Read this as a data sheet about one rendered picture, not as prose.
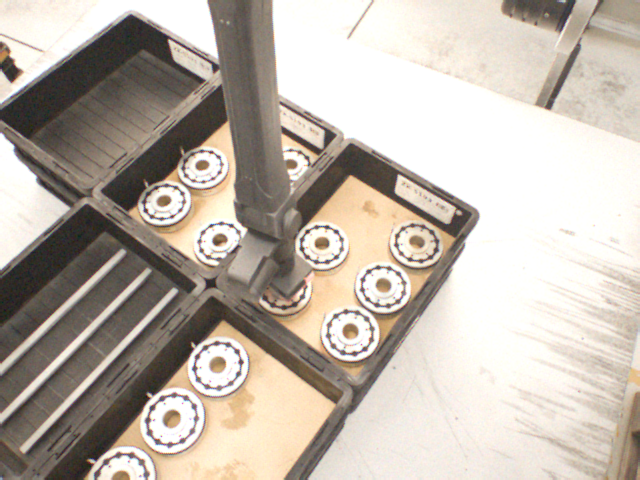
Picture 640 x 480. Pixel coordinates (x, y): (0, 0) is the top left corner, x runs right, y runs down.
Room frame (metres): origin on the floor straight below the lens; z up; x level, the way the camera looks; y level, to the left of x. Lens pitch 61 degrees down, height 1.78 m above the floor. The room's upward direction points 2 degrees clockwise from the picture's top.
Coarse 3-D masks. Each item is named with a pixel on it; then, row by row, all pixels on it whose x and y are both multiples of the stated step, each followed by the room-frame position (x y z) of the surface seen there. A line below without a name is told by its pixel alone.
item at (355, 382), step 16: (352, 144) 0.69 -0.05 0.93; (384, 160) 0.65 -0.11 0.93; (320, 176) 0.61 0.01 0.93; (416, 176) 0.61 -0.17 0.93; (304, 192) 0.57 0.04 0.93; (448, 192) 0.58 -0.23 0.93; (464, 208) 0.55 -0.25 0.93; (464, 240) 0.48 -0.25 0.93; (448, 256) 0.45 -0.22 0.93; (224, 272) 0.40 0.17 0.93; (432, 272) 0.42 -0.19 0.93; (224, 288) 0.37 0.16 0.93; (240, 304) 0.35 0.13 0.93; (416, 304) 0.36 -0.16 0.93; (272, 320) 0.32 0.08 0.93; (400, 320) 0.33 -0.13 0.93; (288, 336) 0.29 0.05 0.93; (304, 352) 0.27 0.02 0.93; (320, 352) 0.27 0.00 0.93; (384, 352) 0.27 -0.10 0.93; (336, 368) 0.24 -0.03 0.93; (368, 368) 0.25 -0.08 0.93; (352, 384) 0.22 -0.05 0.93
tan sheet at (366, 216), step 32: (352, 192) 0.64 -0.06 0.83; (352, 224) 0.56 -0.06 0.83; (384, 224) 0.57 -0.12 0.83; (352, 256) 0.49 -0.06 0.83; (384, 256) 0.50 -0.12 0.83; (320, 288) 0.42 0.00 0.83; (352, 288) 0.43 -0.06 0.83; (384, 288) 0.43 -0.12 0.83; (416, 288) 0.43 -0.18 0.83; (320, 320) 0.36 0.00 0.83; (384, 320) 0.36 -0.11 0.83
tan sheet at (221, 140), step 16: (224, 128) 0.80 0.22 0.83; (208, 144) 0.75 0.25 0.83; (224, 144) 0.75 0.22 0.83; (288, 144) 0.76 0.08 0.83; (176, 176) 0.67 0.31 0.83; (224, 192) 0.63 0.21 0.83; (208, 208) 0.59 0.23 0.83; (224, 208) 0.59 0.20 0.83; (192, 224) 0.55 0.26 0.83; (176, 240) 0.52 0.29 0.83; (192, 240) 0.52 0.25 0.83; (192, 256) 0.48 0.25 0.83
